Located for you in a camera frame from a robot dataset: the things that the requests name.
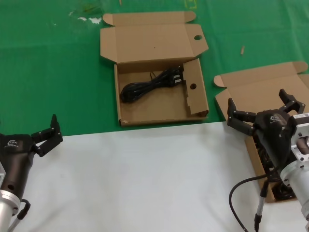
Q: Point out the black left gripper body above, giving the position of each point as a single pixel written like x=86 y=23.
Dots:
x=14 y=157

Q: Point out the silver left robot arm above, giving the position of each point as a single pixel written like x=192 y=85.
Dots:
x=7 y=210

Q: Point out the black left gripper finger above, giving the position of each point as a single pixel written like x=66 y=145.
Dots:
x=48 y=141

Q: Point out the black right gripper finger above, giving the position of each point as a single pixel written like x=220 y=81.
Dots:
x=239 y=120
x=294 y=105

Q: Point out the white table sheet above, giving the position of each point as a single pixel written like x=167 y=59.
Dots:
x=144 y=181

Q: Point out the open brown cardboard box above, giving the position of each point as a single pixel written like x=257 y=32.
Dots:
x=154 y=41
x=253 y=89

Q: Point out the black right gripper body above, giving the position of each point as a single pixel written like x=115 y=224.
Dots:
x=272 y=130

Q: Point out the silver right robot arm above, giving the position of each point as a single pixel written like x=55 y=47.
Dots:
x=297 y=188

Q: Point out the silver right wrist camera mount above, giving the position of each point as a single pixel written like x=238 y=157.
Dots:
x=300 y=130

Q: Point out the green table cloth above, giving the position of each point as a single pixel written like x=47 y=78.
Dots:
x=48 y=72

